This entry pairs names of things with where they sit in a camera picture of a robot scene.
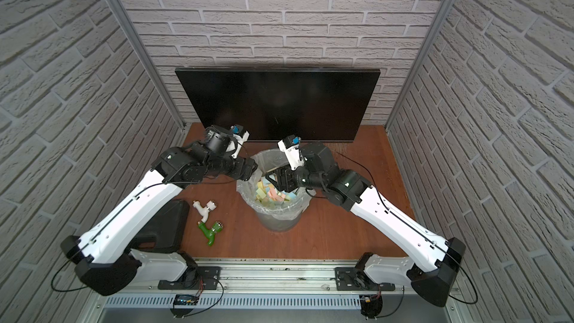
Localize clear plastic bin liner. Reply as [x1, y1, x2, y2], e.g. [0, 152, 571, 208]
[236, 149, 315, 223]

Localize left controller board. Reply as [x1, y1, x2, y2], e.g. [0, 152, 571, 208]
[173, 294, 200, 310]

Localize aluminium front rail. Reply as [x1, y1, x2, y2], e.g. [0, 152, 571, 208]
[93, 257, 458, 297]

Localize mesh waste bin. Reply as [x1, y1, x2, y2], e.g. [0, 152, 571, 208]
[250, 149, 310, 233]

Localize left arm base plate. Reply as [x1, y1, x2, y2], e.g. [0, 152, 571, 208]
[158, 266, 221, 291]

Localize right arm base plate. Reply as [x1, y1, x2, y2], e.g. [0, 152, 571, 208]
[334, 267, 396, 293]

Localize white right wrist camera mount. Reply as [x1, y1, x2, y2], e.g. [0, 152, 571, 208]
[277, 135, 304, 170]

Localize black flat monitor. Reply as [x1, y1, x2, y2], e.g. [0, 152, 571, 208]
[175, 67, 381, 141]

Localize controller board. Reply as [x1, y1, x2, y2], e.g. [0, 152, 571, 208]
[360, 295, 383, 319]
[173, 294, 200, 310]

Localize right controller board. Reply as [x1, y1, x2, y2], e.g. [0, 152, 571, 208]
[360, 295, 383, 319]

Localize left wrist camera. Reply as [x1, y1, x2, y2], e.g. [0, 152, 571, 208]
[204, 125, 239, 155]

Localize white plastic faucet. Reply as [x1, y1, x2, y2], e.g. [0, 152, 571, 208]
[193, 200, 217, 224]

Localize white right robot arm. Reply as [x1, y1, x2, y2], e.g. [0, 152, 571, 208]
[266, 135, 466, 307]

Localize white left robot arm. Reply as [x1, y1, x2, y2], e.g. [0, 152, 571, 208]
[61, 147, 257, 296]

